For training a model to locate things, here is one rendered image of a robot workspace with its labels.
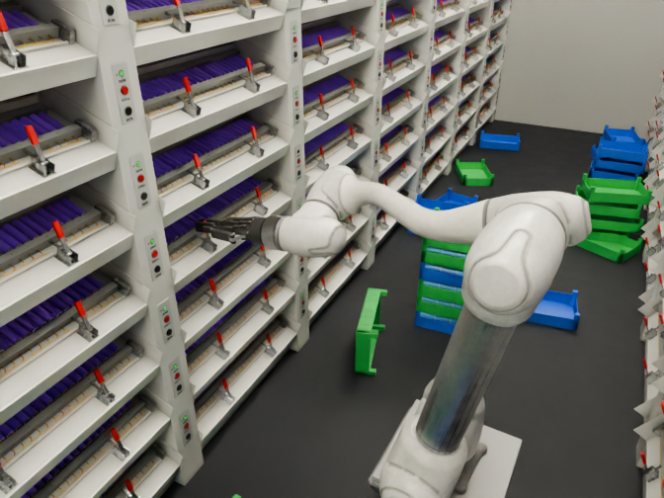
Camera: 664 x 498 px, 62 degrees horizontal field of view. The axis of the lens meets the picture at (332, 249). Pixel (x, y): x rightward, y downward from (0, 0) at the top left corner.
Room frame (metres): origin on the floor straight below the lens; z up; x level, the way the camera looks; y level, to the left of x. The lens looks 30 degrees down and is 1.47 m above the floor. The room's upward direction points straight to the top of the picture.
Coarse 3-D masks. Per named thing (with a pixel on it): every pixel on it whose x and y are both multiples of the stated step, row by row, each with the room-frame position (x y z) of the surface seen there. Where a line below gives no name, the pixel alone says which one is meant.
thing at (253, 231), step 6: (258, 216) 1.30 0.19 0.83; (252, 222) 1.27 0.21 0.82; (258, 222) 1.26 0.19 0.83; (240, 228) 1.29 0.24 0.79; (246, 228) 1.28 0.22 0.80; (252, 228) 1.26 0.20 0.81; (258, 228) 1.25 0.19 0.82; (240, 234) 1.26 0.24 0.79; (246, 234) 1.26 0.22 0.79; (252, 234) 1.25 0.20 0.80; (258, 234) 1.24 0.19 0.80; (252, 240) 1.25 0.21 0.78; (258, 240) 1.24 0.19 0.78
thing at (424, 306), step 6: (420, 300) 1.90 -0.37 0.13; (420, 306) 1.90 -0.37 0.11; (426, 306) 1.89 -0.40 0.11; (432, 306) 1.88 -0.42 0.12; (438, 306) 1.87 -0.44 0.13; (444, 306) 1.86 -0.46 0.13; (426, 312) 1.89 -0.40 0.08; (432, 312) 1.88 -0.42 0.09; (438, 312) 1.87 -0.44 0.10; (444, 312) 1.86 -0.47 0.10; (450, 312) 1.85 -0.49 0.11; (456, 312) 1.84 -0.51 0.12; (456, 318) 1.84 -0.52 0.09
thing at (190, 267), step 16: (256, 176) 1.79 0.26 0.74; (272, 176) 1.77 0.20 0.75; (288, 192) 1.74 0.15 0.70; (240, 208) 1.59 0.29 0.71; (272, 208) 1.64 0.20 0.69; (240, 240) 1.47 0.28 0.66; (176, 256) 1.30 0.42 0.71; (192, 256) 1.32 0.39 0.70; (208, 256) 1.33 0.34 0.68; (176, 272) 1.19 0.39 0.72; (192, 272) 1.26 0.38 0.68; (176, 288) 1.21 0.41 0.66
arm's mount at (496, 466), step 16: (416, 400) 1.24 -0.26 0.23; (496, 432) 1.12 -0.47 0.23; (496, 448) 1.06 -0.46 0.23; (512, 448) 1.06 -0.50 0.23; (480, 464) 1.00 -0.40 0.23; (496, 464) 1.00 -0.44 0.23; (512, 464) 1.00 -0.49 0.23; (480, 480) 0.95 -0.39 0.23; (496, 480) 0.95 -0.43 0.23; (464, 496) 0.91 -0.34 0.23; (480, 496) 0.91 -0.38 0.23; (496, 496) 0.91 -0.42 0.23
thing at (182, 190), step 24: (240, 120) 1.74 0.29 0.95; (264, 120) 1.77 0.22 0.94; (192, 144) 1.51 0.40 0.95; (216, 144) 1.55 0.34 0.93; (240, 144) 1.60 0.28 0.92; (264, 144) 1.67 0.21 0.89; (288, 144) 1.72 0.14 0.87; (168, 168) 1.37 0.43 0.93; (192, 168) 1.40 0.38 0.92; (216, 168) 1.47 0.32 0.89; (240, 168) 1.50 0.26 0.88; (168, 192) 1.29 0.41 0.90; (192, 192) 1.33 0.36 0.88; (216, 192) 1.40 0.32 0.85; (168, 216) 1.22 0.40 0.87
